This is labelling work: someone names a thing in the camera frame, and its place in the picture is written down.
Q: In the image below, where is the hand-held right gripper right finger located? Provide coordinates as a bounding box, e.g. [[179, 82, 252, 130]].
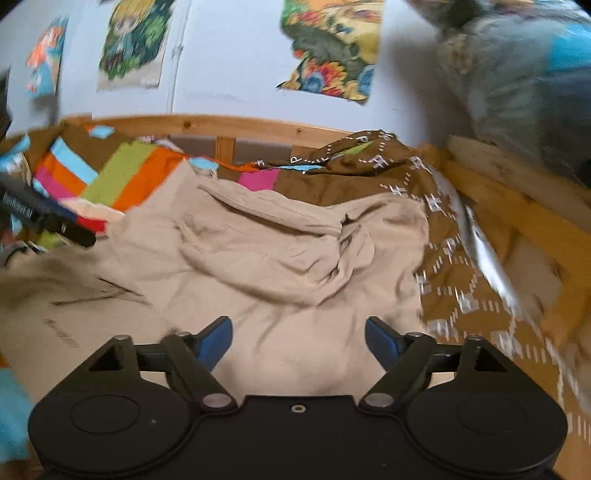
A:
[[359, 316, 520, 412]]

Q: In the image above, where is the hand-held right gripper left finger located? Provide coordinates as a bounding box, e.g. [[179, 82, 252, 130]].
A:
[[76, 316, 237, 412]]

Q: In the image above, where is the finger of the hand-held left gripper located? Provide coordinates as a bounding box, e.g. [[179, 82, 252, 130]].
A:
[[37, 199, 98, 248]]

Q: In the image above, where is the beige hooded zip jacket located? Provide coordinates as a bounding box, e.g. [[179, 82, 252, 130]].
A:
[[0, 159, 429, 403]]

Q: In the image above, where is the brown patchwork blanket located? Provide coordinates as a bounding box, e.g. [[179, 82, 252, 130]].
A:
[[0, 124, 591, 462]]

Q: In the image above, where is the shiny silver strip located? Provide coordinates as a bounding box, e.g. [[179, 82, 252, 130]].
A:
[[433, 174, 523, 311]]

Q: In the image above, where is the small curled cartoon poster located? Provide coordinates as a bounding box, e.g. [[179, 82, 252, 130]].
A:
[[25, 16, 70, 97]]

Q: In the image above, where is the blond character cartoon poster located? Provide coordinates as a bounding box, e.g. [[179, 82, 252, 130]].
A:
[[96, 0, 179, 93]]

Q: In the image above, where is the plastic bag of bedding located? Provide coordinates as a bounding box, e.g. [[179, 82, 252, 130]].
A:
[[406, 0, 591, 185]]

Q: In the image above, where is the farm landscape drawing poster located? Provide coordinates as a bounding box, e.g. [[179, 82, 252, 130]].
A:
[[276, 0, 387, 105]]

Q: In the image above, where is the wooden bed frame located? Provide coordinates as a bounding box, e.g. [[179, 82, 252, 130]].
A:
[[59, 113, 591, 354]]

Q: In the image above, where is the white wall pipe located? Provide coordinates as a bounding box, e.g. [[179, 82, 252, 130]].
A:
[[167, 0, 193, 114]]

